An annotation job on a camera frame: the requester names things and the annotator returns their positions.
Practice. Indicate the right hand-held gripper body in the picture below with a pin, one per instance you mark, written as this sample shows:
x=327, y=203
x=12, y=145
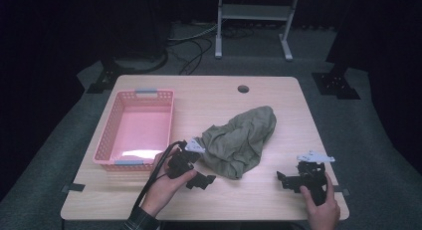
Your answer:
x=312, y=177

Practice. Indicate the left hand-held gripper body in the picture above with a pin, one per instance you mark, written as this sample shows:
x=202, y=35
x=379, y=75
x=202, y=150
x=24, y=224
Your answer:
x=181, y=160

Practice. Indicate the olive green cloth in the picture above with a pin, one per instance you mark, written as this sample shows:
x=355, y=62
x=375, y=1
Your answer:
x=240, y=140

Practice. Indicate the pink plastic basket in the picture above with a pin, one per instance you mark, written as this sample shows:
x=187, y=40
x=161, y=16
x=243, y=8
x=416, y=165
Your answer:
x=139, y=130

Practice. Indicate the person's left hand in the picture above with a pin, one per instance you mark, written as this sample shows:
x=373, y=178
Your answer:
x=164, y=190

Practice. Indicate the person's right hand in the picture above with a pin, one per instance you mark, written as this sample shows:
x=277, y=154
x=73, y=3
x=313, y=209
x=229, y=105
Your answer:
x=323, y=211

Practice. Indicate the grey tape strip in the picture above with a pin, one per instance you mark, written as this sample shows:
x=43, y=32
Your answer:
x=342, y=190
x=73, y=187

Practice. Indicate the black stand base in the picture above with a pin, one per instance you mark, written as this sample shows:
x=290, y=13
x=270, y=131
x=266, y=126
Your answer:
x=107, y=79
x=335, y=84

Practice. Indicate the grey metal stand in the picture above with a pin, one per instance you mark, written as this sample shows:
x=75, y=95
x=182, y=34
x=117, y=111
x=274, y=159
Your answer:
x=253, y=14

